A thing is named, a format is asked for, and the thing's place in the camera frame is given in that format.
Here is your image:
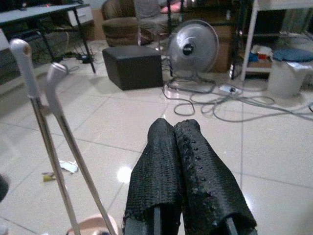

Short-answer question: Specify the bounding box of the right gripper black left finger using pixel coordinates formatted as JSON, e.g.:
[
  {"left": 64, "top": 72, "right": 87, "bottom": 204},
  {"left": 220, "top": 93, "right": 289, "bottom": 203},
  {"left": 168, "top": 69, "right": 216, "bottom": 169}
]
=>
[{"left": 122, "top": 117, "right": 183, "bottom": 235}]

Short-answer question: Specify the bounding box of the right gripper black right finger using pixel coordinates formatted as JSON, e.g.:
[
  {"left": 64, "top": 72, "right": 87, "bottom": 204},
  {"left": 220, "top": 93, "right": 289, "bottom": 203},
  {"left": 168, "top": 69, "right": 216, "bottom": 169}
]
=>
[{"left": 174, "top": 118, "right": 258, "bottom": 235}]

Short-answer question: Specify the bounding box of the broom with grey handle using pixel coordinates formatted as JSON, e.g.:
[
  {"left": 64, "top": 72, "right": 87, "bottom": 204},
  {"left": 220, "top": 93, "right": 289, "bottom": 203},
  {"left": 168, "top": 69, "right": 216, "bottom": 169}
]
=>
[{"left": 9, "top": 38, "right": 81, "bottom": 235}]

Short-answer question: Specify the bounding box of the grey floor fan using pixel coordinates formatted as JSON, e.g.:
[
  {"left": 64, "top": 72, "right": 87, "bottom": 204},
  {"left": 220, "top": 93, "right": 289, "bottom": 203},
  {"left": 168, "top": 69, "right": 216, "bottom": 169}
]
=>
[{"left": 162, "top": 19, "right": 221, "bottom": 94}]

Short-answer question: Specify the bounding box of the crumpled white paper scrap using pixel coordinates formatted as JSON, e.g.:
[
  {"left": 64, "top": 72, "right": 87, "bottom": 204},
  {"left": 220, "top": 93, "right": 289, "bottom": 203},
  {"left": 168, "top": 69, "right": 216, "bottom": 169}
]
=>
[{"left": 59, "top": 160, "right": 79, "bottom": 174}]

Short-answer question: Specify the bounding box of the white power strip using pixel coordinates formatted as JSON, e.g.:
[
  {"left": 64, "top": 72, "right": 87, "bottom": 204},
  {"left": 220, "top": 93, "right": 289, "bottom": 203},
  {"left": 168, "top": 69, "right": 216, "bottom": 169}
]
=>
[{"left": 219, "top": 84, "right": 242, "bottom": 95}]

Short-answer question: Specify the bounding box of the black leather ottoman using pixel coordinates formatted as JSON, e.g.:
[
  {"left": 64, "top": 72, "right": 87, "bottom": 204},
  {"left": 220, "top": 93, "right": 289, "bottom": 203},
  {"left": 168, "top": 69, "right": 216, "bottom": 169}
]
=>
[{"left": 102, "top": 45, "right": 164, "bottom": 91}]

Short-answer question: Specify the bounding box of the white bin with blue lid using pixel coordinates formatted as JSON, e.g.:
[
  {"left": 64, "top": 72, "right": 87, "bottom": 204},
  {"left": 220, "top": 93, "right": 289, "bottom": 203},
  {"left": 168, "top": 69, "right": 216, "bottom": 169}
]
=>
[{"left": 267, "top": 47, "right": 313, "bottom": 97}]

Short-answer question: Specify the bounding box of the brown cardboard box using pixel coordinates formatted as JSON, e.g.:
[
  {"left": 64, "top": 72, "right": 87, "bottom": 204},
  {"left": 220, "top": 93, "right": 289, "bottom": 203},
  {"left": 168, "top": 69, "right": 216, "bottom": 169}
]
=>
[{"left": 212, "top": 24, "right": 235, "bottom": 73}]

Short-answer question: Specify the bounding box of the black power strip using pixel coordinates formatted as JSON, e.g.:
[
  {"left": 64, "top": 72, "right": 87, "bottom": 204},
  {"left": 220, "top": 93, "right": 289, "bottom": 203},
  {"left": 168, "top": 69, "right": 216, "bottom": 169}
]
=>
[{"left": 75, "top": 52, "right": 95, "bottom": 64}]

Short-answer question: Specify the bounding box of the cardboard box of supplies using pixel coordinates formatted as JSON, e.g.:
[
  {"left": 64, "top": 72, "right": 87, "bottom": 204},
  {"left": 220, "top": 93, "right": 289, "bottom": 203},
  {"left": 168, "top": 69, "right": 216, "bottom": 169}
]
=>
[{"left": 246, "top": 45, "right": 273, "bottom": 69}]

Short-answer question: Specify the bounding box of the brown armchair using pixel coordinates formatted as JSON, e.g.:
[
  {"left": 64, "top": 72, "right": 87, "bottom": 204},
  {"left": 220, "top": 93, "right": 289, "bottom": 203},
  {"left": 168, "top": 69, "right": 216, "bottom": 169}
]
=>
[{"left": 101, "top": 0, "right": 157, "bottom": 47}]

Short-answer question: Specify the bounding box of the white shelf unit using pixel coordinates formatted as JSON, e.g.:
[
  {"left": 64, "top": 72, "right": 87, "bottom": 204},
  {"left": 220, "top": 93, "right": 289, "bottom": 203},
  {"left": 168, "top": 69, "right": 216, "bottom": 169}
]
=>
[{"left": 241, "top": 0, "right": 313, "bottom": 81}]

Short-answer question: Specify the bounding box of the black round bin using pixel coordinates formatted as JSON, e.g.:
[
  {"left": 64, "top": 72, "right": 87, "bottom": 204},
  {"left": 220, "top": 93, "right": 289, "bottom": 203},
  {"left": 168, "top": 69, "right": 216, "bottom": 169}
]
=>
[{"left": 0, "top": 173, "right": 10, "bottom": 203}]

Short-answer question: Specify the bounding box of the white table with black legs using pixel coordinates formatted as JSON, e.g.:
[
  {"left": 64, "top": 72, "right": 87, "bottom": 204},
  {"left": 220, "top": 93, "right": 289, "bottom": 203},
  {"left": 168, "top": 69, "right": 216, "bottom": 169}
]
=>
[{"left": 0, "top": 2, "right": 96, "bottom": 74}]

